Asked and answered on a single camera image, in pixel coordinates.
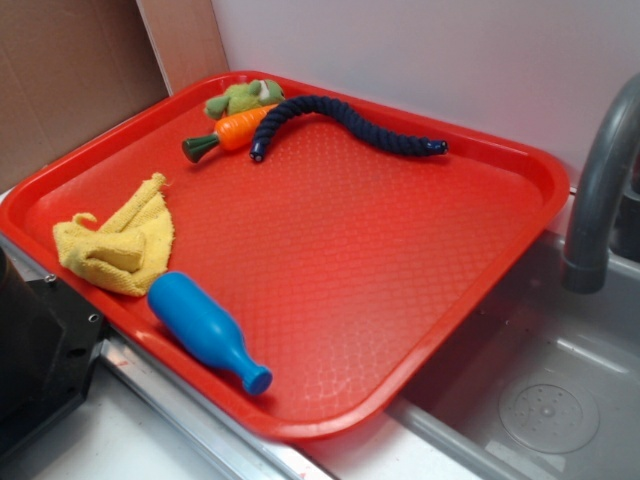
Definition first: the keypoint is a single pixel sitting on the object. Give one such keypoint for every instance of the orange toy carrot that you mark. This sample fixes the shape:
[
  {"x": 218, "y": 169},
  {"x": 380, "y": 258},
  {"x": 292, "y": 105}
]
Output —
[{"x": 230, "y": 133}]

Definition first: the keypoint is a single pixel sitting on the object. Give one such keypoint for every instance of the red plastic tray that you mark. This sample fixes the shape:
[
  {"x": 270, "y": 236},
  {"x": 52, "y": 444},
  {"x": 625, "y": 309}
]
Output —
[{"x": 345, "y": 267}]

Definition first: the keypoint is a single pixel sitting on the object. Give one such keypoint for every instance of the yellow cloth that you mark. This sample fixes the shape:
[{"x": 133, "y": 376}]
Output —
[{"x": 129, "y": 251}]

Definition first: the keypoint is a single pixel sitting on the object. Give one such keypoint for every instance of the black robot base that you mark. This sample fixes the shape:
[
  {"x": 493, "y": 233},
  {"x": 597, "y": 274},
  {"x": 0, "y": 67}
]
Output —
[{"x": 50, "y": 339}]

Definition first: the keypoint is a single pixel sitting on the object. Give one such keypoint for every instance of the blue plastic bottle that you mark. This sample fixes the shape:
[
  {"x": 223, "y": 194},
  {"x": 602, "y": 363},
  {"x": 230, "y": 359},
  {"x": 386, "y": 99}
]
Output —
[{"x": 205, "y": 329}]

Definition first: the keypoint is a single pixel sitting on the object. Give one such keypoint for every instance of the navy blue rope toy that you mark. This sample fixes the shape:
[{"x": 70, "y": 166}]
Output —
[{"x": 362, "y": 129}]

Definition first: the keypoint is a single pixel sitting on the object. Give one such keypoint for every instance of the grey toy faucet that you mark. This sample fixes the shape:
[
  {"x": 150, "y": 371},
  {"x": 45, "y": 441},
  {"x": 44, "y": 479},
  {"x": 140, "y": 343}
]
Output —
[{"x": 605, "y": 214}]

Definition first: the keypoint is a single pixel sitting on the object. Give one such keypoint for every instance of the grey toy sink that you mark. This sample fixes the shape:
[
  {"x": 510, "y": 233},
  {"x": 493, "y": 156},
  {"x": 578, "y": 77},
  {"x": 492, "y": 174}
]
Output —
[{"x": 537, "y": 383}]

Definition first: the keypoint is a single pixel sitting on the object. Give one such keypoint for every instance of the brown cardboard panel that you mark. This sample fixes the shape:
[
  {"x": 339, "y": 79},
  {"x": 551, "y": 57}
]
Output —
[{"x": 70, "y": 70}]

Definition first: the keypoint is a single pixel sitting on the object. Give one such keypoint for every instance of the green plush toy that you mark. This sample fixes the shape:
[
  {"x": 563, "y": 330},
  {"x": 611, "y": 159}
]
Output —
[{"x": 243, "y": 97}]

